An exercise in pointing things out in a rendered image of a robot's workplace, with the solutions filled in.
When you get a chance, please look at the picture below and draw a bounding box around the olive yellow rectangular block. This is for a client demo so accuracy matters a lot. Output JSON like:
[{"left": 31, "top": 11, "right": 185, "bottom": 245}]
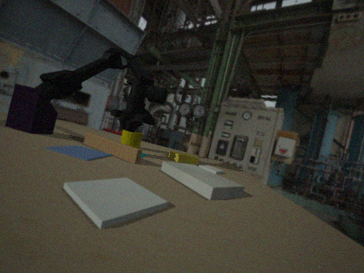
[{"left": 169, "top": 151, "right": 199, "bottom": 165}]

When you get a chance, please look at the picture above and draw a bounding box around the grey flat square pad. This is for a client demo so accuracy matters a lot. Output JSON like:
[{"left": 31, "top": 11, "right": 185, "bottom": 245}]
[{"left": 63, "top": 178, "right": 168, "bottom": 229}]

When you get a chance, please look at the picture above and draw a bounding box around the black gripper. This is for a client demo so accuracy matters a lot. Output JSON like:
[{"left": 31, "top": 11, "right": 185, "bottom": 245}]
[{"left": 110, "top": 95, "right": 155, "bottom": 132}]

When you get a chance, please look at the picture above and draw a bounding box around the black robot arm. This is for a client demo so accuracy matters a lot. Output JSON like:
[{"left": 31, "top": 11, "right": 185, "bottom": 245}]
[{"left": 35, "top": 47, "right": 167, "bottom": 104}]

